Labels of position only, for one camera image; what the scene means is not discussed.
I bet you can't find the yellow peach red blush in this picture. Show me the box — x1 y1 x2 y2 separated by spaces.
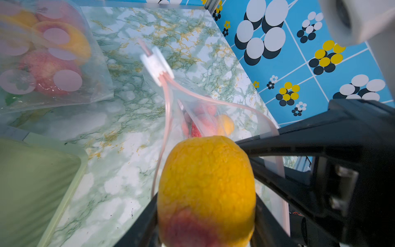
157 136 256 247

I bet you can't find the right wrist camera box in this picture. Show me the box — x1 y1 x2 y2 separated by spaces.
319 0 395 96

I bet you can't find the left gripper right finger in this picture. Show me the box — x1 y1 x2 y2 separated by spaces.
251 194 296 247

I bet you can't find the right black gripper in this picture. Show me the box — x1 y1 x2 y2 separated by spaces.
236 99 395 247

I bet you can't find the pink peach front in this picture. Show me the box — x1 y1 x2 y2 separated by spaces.
184 103 218 137

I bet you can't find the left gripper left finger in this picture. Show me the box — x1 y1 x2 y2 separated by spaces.
114 194 159 247

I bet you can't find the pale green plastic basket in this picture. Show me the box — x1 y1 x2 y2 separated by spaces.
1 125 88 247

